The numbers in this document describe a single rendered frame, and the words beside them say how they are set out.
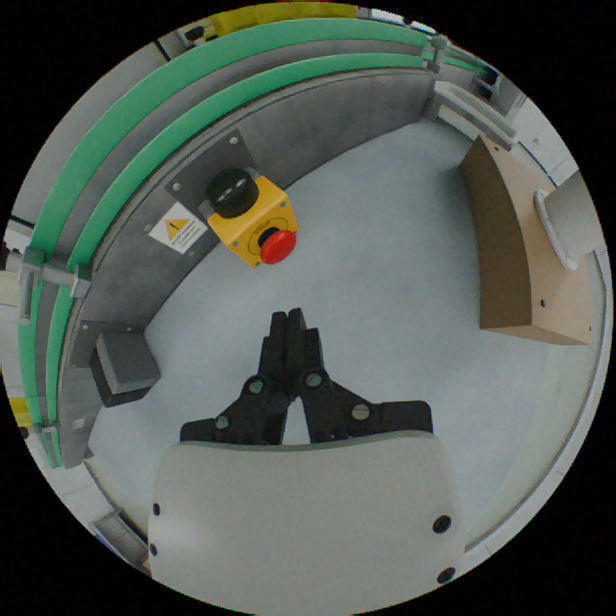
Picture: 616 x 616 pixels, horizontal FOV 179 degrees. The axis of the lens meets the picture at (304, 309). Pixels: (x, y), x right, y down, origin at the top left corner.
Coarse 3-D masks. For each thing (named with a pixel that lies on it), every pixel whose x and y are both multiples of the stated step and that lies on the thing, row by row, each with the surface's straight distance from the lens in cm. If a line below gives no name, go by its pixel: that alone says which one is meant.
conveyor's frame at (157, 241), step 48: (288, 96) 23; (336, 96) 27; (384, 96) 35; (192, 144) 21; (288, 144) 25; (336, 144) 31; (144, 192) 21; (144, 240) 23; (192, 240) 25; (96, 288) 25; (144, 288) 27
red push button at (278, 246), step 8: (280, 232) 18; (288, 232) 18; (272, 240) 17; (280, 240) 18; (288, 240) 18; (264, 248) 18; (272, 248) 18; (280, 248) 18; (288, 248) 19; (264, 256) 18; (272, 256) 18; (280, 256) 19; (272, 264) 20
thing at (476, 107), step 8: (440, 88) 62; (448, 88) 67; (456, 88) 68; (448, 96) 51; (464, 96) 67; (472, 96) 66; (464, 104) 50; (472, 104) 66; (480, 104) 66; (472, 112) 50; (480, 112) 66; (488, 112) 66; (496, 112) 65; (488, 120) 50; (496, 120) 65; (504, 120) 65; (496, 128) 49; (504, 128) 65; (512, 128) 65; (504, 136) 49; (512, 136) 64; (520, 136) 61
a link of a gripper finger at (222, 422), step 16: (272, 320) 10; (272, 336) 9; (272, 352) 9; (272, 368) 8; (272, 384) 9; (288, 384) 9; (272, 400) 8; (288, 400) 9; (224, 416) 9; (272, 416) 9; (224, 432) 9
